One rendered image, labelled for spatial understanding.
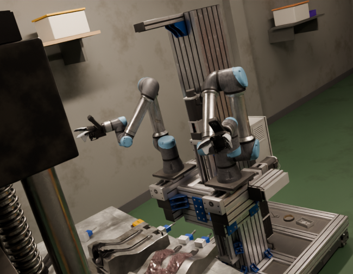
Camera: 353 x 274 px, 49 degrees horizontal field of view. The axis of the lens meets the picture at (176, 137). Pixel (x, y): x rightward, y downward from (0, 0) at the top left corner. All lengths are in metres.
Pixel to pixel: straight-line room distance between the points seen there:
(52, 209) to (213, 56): 1.85
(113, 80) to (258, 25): 3.00
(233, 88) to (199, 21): 0.49
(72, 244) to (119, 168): 3.88
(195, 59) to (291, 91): 5.13
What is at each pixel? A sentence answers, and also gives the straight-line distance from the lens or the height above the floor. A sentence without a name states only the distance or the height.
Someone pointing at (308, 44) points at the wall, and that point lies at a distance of 8.00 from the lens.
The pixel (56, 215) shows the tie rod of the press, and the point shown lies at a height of 1.71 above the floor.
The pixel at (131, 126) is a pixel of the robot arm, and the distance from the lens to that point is 2.52.
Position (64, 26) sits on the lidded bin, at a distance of 3.77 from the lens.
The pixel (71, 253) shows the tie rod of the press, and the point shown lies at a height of 1.63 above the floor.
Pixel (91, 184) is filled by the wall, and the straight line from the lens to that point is 4.43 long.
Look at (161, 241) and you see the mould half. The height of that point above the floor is 0.87.
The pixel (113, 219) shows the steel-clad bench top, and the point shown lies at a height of 0.80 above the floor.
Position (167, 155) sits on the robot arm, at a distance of 2.59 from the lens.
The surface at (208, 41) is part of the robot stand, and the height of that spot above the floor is 1.83.
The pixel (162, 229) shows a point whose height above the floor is 0.85.
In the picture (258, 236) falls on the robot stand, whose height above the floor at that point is 0.41.
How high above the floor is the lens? 1.97
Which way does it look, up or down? 16 degrees down
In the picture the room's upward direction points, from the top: 14 degrees counter-clockwise
